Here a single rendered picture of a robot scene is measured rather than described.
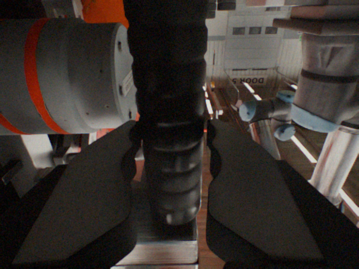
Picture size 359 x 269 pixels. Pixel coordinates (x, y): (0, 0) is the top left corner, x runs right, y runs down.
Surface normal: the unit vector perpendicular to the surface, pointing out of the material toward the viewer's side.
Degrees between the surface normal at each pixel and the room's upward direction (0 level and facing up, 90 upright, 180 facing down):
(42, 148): 90
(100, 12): 90
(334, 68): 72
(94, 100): 86
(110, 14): 90
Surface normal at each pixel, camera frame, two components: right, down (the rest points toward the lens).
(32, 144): 1.00, -0.02
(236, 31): 0.00, 0.50
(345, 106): 0.26, 0.45
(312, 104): -0.72, 0.36
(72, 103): 0.83, 0.29
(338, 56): -0.51, 0.67
